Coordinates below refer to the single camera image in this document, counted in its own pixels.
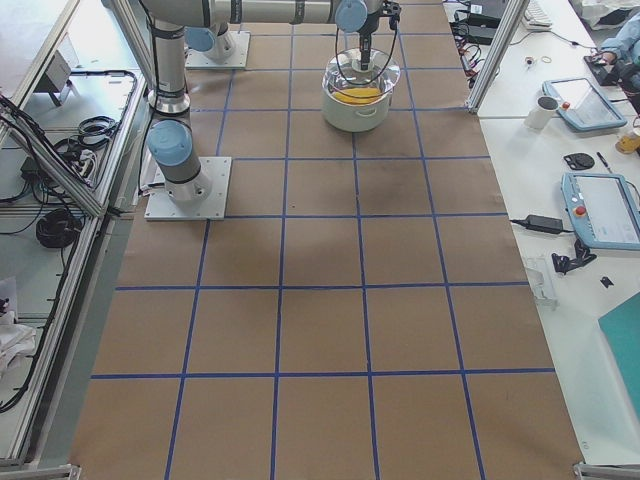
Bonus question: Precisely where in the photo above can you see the black power adapter brick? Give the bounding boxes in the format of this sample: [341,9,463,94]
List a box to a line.
[524,214,565,234]

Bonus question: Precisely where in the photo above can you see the black gripper over pot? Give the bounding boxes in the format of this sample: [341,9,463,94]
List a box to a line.
[359,31,372,71]

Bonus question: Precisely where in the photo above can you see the coiled black cable bundle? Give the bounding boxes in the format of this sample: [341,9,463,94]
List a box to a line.
[35,207,83,250]

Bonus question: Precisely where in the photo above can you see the white mug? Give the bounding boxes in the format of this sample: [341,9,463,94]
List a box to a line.
[524,95,559,131]

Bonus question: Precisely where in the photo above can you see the glass pot lid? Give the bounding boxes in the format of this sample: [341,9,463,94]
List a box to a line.
[323,48,401,87]

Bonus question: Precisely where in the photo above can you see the blue teach pendant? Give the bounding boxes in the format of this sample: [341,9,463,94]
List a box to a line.
[542,77,627,132]
[561,172,639,251]

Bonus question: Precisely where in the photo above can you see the clear plastic holder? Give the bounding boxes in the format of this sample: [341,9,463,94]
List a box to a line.
[522,256,558,310]

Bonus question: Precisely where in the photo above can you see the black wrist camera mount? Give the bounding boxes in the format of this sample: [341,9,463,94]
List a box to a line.
[380,0,401,31]

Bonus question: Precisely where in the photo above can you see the yellow corn cob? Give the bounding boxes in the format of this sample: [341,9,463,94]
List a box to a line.
[332,87,383,105]

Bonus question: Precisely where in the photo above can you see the aluminium frame post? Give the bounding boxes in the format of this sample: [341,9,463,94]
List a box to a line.
[466,0,528,114]

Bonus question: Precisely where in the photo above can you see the white electric cooking pot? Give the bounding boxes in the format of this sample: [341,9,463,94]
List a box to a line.
[322,78,395,132]

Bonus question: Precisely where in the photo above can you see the teal green board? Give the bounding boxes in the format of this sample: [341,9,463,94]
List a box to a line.
[599,294,639,412]

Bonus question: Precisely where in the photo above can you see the silver robot arm near pot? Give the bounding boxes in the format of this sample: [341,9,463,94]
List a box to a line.
[133,1,400,203]

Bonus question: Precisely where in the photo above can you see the black pen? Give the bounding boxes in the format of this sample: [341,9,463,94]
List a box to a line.
[596,152,613,174]

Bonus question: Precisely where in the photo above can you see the blue teach pendant far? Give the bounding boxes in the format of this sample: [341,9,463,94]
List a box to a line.
[542,77,627,132]

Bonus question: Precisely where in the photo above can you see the blue teach pendant near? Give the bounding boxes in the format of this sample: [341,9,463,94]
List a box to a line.
[561,172,639,251]

